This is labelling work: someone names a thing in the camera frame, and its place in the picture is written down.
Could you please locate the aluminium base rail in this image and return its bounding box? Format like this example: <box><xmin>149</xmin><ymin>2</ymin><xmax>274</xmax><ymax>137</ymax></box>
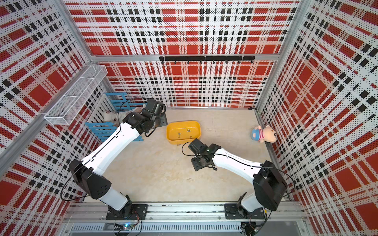
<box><xmin>58</xmin><ymin>202</ymin><xmax>313</xmax><ymax>236</ymax></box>

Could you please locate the green circuit board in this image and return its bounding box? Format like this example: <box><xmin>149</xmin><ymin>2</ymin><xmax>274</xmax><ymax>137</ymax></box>
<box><xmin>113</xmin><ymin>223</ymin><xmax>135</xmax><ymax>231</ymax></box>

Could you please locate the blue white slatted crate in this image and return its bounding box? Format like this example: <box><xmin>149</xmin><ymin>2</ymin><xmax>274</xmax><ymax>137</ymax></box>
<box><xmin>85</xmin><ymin>92</ymin><xmax>147</xmax><ymax>142</ymax></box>

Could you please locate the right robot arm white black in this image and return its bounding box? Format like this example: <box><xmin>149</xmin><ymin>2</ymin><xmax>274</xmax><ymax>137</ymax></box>
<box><xmin>186</xmin><ymin>139</ymin><xmax>288</xmax><ymax>219</ymax></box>

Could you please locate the pink plush pig toy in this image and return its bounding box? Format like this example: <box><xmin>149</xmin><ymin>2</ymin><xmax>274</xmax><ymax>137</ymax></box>
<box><xmin>251</xmin><ymin>125</ymin><xmax>277</xmax><ymax>143</ymax></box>

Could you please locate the white plush toy in crate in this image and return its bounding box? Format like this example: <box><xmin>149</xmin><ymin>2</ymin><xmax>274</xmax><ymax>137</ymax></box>
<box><xmin>102</xmin><ymin>107</ymin><xmax>142</xmax><ymax>125</ymax></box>

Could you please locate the black hook rail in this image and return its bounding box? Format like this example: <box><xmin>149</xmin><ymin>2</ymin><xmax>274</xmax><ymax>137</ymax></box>
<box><xmin>159</xmin><ymin>55</ymin><xmax>256</xmax><ymax>63</ymax></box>

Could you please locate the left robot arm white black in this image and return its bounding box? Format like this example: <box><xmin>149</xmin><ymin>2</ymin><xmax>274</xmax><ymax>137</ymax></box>
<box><xmin>69</xmin><ymin>98</ymin><xmax>167</xmax><ymax>220</ymax></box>

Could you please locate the white wire mesh basket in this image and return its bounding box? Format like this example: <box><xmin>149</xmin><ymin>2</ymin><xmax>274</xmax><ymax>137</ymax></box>
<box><xmin>44</xmin><ymin>65</ymin><xmax>107</xmax><ymax>125</ymax></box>

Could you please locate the yellow plastic storage box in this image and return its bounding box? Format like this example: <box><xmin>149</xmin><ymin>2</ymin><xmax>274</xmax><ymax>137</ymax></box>
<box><xmin>166</xmin><ymin>121</ymin><xmax>202</xmax><ymax>145</ymax></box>

